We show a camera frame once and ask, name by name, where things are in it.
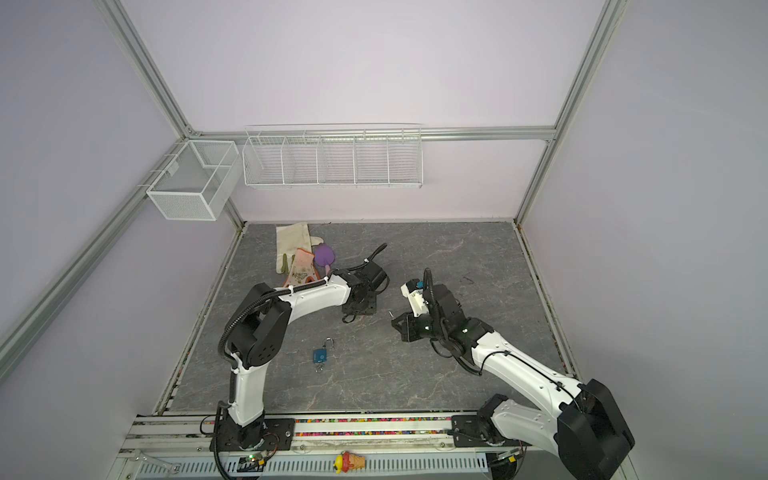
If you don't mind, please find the blue padlock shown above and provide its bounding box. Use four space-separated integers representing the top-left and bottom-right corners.
312 337 335 368

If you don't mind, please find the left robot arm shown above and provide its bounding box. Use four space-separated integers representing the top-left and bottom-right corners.
210 261 389 452

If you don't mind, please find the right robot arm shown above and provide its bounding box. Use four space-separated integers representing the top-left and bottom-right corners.
392 279 635 479

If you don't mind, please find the purple pink toy shovel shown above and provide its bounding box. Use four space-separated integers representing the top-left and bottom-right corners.
314 243 336 278

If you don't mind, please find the orange work glove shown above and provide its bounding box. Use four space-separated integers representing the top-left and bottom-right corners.
283 248 321 287

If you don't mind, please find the yellow red toy figure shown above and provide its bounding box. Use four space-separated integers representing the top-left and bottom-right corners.
333 451 366 474

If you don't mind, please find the white mesh box basket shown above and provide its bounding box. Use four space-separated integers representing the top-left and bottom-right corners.
147 140 243 221

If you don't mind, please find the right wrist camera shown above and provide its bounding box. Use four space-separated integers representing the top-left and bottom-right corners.
401 279 429 317

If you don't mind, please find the white wire basket rack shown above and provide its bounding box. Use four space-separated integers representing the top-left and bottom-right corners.
242 123 424 189

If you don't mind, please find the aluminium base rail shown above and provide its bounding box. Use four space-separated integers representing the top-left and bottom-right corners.
117 409 625 460

